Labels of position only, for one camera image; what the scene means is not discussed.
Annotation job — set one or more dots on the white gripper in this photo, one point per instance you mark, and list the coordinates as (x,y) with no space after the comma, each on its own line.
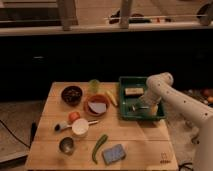
(149,99)

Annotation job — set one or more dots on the silver fork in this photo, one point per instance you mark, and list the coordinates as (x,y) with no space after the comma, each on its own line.
(135,108)

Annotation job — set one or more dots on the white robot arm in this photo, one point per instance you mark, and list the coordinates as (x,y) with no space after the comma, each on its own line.
(159,86)

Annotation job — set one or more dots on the tan sponge block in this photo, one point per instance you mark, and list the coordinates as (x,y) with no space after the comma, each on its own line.
(134,91)

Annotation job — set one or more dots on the green plastic tray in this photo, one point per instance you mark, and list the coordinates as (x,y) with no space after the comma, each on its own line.
(126,101)

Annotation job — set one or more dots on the yellow corn cob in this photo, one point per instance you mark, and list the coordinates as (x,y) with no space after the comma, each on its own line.
(112,98)

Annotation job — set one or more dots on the grey purple cloth piece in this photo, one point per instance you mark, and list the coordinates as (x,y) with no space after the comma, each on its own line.
(97,107)

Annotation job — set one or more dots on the orange bowl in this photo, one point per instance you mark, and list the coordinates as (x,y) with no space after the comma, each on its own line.
(95,98)

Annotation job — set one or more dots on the green plastic cup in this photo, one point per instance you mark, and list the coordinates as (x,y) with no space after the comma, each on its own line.
(93,86)

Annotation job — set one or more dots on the green chili pepper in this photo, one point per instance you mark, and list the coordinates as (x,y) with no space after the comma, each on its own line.
(98,144)

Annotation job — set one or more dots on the blue sponge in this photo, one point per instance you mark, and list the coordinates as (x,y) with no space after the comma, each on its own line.
(113,154)

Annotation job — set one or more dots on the white cup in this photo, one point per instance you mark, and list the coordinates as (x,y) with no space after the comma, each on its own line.
(80,127)

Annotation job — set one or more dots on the wooden cutting board table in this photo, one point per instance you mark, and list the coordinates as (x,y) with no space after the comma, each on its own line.
(147,144)

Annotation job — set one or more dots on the dark bowl with food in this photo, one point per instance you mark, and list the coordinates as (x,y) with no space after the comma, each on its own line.
(72,95)

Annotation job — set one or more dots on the red tomato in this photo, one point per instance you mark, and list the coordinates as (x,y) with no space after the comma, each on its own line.
(73,116)

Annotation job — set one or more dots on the small metal cup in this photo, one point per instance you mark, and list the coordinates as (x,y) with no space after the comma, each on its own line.
(66,145)

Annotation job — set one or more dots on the brush with silver handle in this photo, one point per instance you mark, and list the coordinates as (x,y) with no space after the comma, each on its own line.
(65,125)

